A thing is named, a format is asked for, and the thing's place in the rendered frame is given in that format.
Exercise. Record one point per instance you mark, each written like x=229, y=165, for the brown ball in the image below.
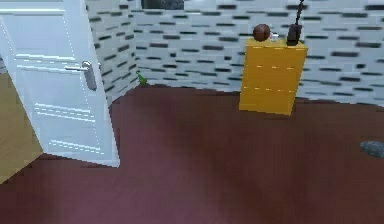
x=261, y=32

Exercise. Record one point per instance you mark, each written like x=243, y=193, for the green bottle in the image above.
x=142, y=79

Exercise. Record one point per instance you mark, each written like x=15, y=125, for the yellow chest of drawers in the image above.
x=271, y=75

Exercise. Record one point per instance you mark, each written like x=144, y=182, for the small white cup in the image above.
x=274, y=36

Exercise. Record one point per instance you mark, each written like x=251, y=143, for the dark framed picture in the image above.
x=162, y=4

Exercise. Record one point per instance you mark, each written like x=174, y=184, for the white room door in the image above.
x=50, y=83

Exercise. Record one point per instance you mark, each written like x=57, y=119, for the grey flat cushion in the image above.
x=373, y=148

